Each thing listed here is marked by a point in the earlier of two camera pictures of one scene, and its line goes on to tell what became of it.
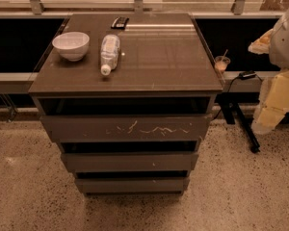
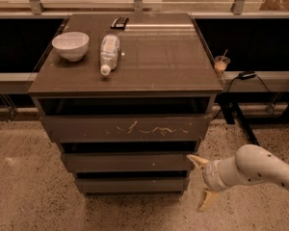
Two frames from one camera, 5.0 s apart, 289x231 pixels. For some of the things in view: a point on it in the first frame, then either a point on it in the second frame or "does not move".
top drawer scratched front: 174,127 does not move
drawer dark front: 130,162 does not move
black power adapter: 247,75 does not move
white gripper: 286,43 -> 211,175
